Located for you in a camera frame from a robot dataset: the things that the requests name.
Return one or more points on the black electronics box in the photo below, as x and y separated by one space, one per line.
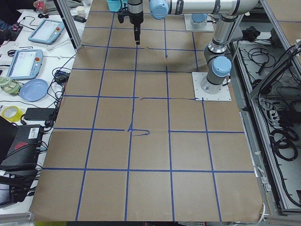
19 145

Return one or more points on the light blue plastic bin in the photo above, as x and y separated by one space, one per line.
116 5

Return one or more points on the near teach pendant tablet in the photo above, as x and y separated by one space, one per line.
25 64

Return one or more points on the green tape rolls stack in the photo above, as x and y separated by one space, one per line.
10 86

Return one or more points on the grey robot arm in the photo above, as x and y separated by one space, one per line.
198 18
228 11

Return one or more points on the aluminium frame post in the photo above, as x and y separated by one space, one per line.
68 21

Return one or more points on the black power adapter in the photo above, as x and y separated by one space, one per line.
38 114

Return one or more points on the blue plastic plate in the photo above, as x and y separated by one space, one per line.
34 90

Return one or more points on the far teach pendant tablet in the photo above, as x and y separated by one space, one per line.
47 32

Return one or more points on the teach pendant tablet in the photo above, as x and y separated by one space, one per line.
47 32
25 64

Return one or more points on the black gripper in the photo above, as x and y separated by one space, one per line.
136 19

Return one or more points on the white paper cup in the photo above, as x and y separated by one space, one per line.
81 11

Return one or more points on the yellow tape roll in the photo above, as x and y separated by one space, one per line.
12 113

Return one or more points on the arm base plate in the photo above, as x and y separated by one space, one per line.
205 91
202 27

